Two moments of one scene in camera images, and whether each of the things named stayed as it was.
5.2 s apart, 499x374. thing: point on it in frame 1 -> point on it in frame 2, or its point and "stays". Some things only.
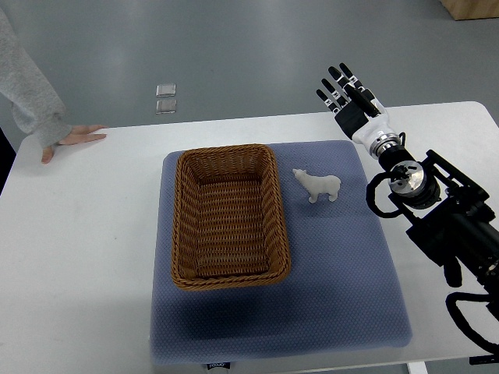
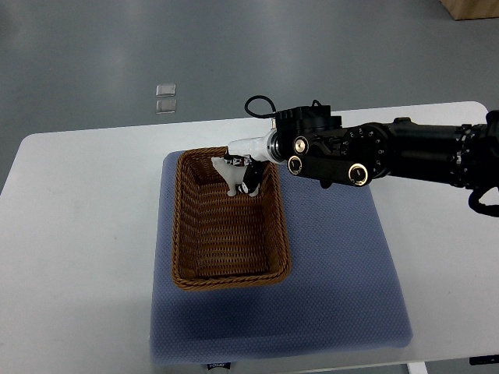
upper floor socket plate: (164, 90) stays
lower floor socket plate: (166, 106) stays
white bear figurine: (316, 185) -> (231, 173)
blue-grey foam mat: (341, 292) stays
